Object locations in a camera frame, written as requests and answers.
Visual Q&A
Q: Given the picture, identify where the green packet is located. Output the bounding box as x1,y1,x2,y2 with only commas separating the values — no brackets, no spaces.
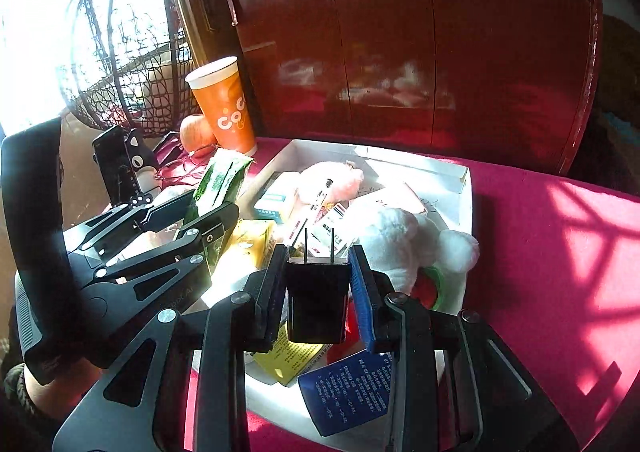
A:
181,153,254,278

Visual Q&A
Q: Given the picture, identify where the black charger plug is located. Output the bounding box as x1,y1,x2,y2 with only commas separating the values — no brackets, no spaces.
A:
284,227,352,345

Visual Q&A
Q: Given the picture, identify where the dark red wooden cabinet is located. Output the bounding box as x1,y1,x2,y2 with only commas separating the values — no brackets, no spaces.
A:
165,0,603,175

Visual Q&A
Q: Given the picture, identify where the pink plush ball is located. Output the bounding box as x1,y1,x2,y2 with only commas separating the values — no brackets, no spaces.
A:
297,161,365,213

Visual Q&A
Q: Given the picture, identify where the orange paper cup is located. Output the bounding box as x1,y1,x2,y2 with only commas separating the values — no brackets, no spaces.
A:
185,56,258,157

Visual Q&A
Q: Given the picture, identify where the wire basket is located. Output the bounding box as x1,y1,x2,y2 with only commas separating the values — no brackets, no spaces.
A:
55,0,201,138

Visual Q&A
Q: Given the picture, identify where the white box tray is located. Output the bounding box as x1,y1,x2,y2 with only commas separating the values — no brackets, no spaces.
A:
192,139,473,443

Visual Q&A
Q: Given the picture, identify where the black cat figurine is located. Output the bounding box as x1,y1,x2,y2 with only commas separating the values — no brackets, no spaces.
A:
122,128,161,193

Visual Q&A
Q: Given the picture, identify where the person's left forearm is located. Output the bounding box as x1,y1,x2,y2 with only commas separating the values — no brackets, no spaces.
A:
0,307,101,452

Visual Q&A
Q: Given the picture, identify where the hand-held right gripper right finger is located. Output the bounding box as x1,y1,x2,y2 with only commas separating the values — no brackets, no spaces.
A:
347,245,581,452

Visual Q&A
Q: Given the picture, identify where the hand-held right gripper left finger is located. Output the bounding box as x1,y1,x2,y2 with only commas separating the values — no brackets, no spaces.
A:
52,245,288,452

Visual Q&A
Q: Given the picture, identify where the white plush toy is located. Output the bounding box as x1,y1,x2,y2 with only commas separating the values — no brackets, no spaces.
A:
357,207,481,295

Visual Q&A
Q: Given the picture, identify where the light blue medicine box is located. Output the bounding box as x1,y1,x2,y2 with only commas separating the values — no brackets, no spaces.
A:
252,182,301,225

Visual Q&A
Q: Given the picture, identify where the yellow carton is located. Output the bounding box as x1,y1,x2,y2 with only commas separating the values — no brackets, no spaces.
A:
220,219,276,278

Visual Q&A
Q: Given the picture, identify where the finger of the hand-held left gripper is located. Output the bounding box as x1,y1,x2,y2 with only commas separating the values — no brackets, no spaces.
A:
62,189,196,258
82,201,241,290

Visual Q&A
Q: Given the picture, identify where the blue and white medicine box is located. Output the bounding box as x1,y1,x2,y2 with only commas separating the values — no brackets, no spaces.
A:
298,349,396,438

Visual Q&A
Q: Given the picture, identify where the red and white medicine box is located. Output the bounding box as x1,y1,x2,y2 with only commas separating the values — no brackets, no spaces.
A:
287,205,366,258

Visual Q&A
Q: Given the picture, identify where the apple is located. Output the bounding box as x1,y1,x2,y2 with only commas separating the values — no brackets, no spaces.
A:
179,113,218,153

